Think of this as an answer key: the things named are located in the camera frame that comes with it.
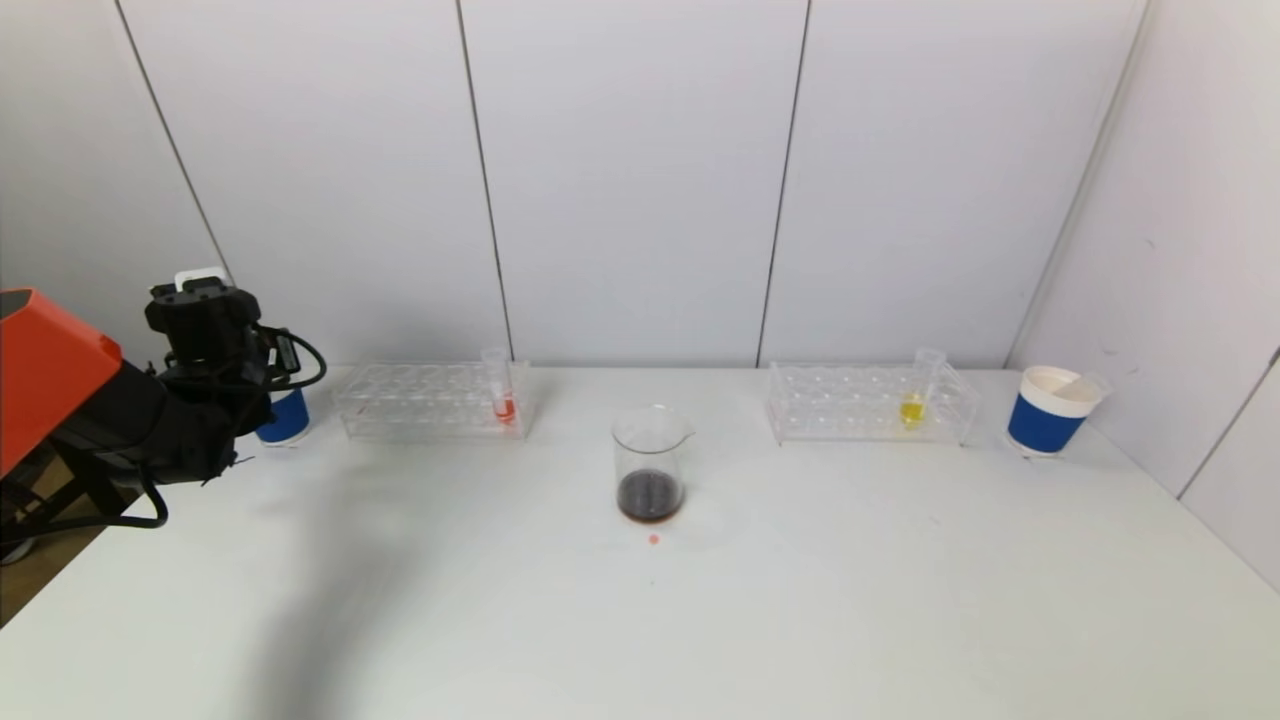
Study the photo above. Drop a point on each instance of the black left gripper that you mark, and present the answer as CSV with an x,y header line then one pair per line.
x,y
282,358

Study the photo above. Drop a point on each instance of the red pigment test tube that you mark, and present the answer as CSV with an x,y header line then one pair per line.
x,y
504,407
1088,382

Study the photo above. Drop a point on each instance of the black and orange left arm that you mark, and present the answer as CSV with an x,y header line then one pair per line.
x,y
90,400

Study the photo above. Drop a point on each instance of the clear acrylic test tube rack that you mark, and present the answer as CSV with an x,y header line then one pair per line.
x,y
440,410
850,410

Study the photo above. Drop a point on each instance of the clear glass beaker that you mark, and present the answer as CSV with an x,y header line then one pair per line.
x,y
650,490

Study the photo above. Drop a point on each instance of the yellow pigment test tube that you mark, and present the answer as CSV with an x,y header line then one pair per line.
x,y
911,410

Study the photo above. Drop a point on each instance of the blue and white paper cup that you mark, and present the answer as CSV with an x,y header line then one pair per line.
x,y
288,420
1045,420

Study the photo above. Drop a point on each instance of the white wrist camera with mount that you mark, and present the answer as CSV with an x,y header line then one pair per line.
x,y
198,277

